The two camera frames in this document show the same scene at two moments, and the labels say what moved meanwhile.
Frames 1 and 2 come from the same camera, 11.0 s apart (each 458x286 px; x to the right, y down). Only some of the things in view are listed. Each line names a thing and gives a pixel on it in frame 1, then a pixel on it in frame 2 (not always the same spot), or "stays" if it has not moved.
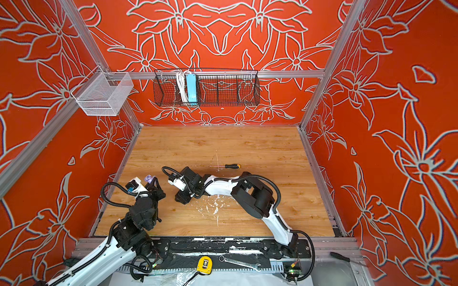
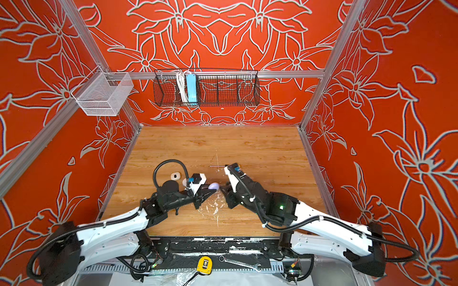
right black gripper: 179,198 → 227,192
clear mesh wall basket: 103,93 stays
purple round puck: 148,178 → 214,186
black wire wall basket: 214,88 stays
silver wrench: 254,266 stays
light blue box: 192,89 stays
